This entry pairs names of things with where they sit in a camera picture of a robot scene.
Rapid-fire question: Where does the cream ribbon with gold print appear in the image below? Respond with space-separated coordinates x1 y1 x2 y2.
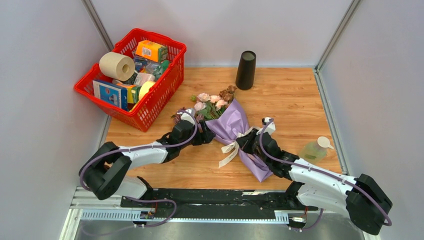
218 127 259 168

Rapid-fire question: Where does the purple flower bouquet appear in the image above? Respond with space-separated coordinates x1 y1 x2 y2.
190 85 272 182

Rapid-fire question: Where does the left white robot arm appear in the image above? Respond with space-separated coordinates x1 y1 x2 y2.
78 120 216 208

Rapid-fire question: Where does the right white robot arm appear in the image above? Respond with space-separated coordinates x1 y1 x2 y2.
236 129 393 236

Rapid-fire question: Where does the black tapered vase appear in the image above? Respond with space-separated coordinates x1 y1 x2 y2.
235 50 257 91

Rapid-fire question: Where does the green and yellow box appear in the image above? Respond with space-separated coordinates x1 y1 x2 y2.
117 83 141 104

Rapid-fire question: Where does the pink wrapped packet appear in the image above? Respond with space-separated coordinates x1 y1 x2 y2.
133 72 156 86

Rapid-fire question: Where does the red plastic shopping basket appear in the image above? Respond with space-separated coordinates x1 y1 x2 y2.
73 28 187 132

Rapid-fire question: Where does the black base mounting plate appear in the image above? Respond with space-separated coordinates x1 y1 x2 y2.
120 188 306 220

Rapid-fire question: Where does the blue and white box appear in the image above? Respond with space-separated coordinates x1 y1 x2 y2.
92 79 128 111

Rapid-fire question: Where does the orange and green box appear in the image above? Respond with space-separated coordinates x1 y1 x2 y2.
135 40 168 63

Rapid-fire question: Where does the beige toilet paper roll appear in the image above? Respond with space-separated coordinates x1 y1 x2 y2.
99 52 135 82

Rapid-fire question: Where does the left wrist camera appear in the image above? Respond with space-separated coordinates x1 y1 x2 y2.
178 108 196 125

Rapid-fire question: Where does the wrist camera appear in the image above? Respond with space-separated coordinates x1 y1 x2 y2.
178 108 196 125
260 117 276 135

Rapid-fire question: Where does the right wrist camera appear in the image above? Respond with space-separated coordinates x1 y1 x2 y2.
260 117 276 135

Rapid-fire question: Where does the aluminium frame rail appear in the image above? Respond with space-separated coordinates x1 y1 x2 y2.
67 186 332 224

